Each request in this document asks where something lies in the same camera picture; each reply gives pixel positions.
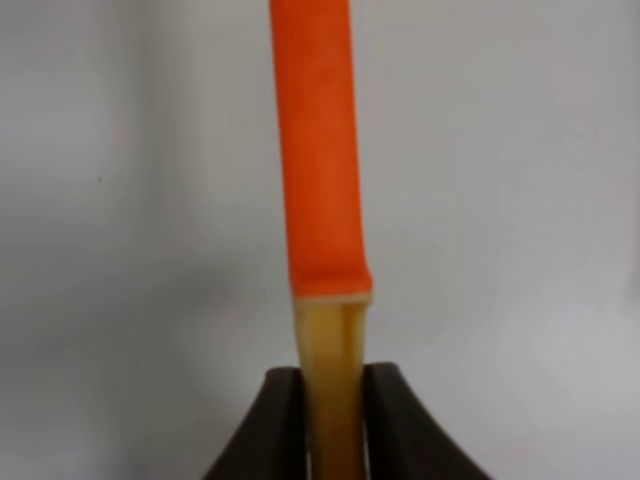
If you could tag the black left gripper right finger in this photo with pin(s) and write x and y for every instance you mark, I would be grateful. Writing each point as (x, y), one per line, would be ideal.
(403, 440)

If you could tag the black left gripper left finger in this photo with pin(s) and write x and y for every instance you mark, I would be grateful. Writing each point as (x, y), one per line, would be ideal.
(270, 442)

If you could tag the yellow spatula orange handle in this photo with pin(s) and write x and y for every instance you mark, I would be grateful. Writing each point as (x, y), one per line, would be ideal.
(330, 280)

